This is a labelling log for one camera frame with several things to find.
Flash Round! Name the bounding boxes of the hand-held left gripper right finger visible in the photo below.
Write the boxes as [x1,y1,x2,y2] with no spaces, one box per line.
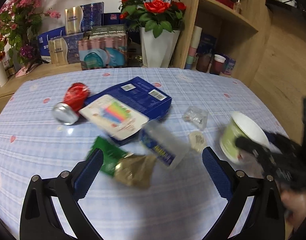
[202,146,286,240]

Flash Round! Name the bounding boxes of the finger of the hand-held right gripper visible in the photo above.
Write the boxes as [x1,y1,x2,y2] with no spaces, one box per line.
[235,135,267,161]
[264,131,294,149]

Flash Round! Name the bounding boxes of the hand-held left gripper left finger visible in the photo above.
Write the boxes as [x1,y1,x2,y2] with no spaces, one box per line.
[19,147,105,240]

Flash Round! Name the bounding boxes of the green paper cup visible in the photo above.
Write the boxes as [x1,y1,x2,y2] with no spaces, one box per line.
[219,111,271,165]

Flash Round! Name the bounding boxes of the green packet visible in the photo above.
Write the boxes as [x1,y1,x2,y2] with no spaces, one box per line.
[86,136,129,178]

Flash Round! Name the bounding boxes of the gold foil wrapper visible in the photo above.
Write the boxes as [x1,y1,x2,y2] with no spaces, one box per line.
[114,154,157,190]

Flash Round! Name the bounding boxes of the clear plastic wrapper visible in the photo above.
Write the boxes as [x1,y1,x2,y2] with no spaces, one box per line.
[182,106,209,131]

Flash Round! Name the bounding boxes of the clear bottle with blue label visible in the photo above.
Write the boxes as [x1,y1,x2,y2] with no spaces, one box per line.
[140,121,191,168]

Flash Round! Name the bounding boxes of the white rainbow print package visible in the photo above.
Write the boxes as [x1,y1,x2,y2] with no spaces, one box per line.
[78,94,150,147]

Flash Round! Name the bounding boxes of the crushed red can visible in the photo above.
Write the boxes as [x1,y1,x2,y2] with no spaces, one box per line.
[52,82,90,126]

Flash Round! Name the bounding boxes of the dark blue carton box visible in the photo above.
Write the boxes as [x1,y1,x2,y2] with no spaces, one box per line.
[85,76,172,120]

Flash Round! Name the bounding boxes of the person's right hand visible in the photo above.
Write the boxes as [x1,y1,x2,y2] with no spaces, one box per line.
[280,188,306,230]

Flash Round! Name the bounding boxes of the small blue and white box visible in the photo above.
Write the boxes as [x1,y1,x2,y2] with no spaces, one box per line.
[223,57,237,76]

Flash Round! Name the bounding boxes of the red paper cup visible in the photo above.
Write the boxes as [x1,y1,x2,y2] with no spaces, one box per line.
[209,54,227,76]

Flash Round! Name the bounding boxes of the wooden shelf unit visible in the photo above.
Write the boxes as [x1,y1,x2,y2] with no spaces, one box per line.
[172,0,272,82]

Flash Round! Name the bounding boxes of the low wooden cabinet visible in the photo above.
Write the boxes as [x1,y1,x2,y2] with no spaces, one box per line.
[0,62,143,101]

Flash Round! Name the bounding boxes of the blue box on shelf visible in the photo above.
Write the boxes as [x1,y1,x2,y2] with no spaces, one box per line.
[198,33,217,56]

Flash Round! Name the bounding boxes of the stack of pastel paper cups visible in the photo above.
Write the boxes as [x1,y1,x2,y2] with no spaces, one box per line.
[186,25,202,70]

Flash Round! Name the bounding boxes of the pink and teal packaged set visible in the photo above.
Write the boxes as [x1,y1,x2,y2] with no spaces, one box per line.
[77,36,130,71]

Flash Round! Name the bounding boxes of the pink cloth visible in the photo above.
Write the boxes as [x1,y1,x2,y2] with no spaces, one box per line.
[15,66,31,78]

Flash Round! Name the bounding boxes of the black mini tripod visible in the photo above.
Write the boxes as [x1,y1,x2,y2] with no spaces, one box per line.
[25,57,44,73]

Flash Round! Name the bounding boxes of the orange flowers in white vase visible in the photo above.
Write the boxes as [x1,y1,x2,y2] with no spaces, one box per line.
[0,51,9,87]

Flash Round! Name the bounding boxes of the white angular vase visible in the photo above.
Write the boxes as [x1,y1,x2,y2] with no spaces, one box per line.
[139,27,181,68]

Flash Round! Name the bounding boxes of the purple flowers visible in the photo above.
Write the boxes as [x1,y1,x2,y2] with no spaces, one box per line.
[19,44,35,61]

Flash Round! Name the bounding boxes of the blue and white carton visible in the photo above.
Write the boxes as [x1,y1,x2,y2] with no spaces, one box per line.
[37,26,66,63]

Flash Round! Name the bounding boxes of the small glass perfume bottle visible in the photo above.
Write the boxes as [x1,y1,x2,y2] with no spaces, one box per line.
[233,0,244,15]

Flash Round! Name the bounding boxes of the dark label box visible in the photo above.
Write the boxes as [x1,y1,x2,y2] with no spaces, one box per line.
[90,24,128,40]

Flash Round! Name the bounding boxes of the small dark blue box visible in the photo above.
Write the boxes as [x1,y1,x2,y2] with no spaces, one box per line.
[103,12,126,27]

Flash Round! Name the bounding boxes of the pink blossom arrangement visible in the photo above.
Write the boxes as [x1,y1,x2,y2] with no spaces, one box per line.
[0,0,61,64]

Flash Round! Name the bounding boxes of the red rose bouquet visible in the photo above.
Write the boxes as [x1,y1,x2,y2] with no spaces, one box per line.
[119,0,187,38]

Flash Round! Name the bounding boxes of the black wall shelf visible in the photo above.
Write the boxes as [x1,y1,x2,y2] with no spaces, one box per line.
[265,0,306,19]

